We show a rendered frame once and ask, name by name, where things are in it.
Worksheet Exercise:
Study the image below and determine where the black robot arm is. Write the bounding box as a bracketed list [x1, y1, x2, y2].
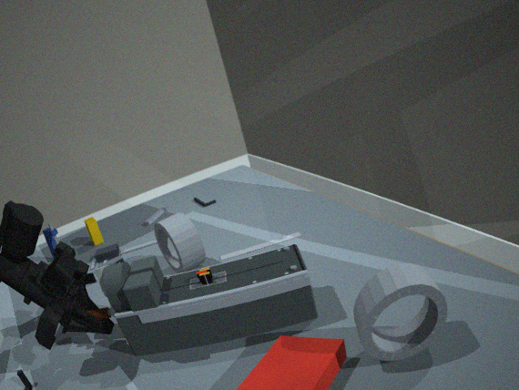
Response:
[0, 200, 79, 300]

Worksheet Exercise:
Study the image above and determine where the grey cylinder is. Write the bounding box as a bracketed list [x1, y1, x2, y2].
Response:
[353, 263, 448, 361]
[154, 212, 206, 273]

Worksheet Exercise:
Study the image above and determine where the yellow rectangular block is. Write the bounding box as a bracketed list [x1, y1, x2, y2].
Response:
[84, 217, 104, 245]

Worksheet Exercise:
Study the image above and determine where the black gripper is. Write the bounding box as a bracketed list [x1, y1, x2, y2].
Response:
[19, 261, 114, 350]

